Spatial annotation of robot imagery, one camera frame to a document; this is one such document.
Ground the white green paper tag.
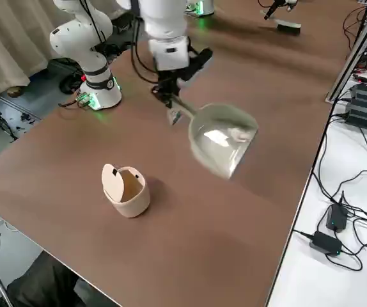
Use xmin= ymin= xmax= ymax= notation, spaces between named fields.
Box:
xmin=166 ymin=107 xmax=182 ymax=127

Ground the pale green plastic dustpan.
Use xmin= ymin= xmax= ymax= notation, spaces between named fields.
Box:
xmin=171 ymin=98 xmax=260 ymax=182

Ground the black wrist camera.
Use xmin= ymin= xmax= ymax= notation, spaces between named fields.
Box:
xmin=183 ymin=47 xmax=214 ymax=81

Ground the beige curtain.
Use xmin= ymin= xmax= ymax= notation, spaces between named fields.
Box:
xmin=0 ymin=0 xmax=63 ymax=104

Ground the person's leg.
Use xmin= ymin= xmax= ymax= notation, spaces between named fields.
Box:
xmin=6 ymin=248 xmax=87 ymax=307

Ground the small cream bin with lid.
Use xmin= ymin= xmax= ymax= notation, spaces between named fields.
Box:
xmin=100 ymin=163 xmax=152 ymax=219

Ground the pale brush with black bristles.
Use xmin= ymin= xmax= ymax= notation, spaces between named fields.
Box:
xmin=259 ymin=10 xmax=302 ymax=36

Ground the white paper ball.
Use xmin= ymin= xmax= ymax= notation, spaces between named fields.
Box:
xmin=227 ymin=125 xmax=252 ymax=142

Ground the aluminium frame profile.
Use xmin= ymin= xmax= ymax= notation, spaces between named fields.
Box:
xmin=325 ymin=0 xmax=367 ymax=104

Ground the black power adapter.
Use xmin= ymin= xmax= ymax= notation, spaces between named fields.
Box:
xmin=308 ymin=230 xmax=343 ymax=257
xmin=325 ymin=203 xmax=350 ymax=233

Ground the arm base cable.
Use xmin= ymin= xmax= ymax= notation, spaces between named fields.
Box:
xmin=58 ymin=95 xmax=82 ymax=108

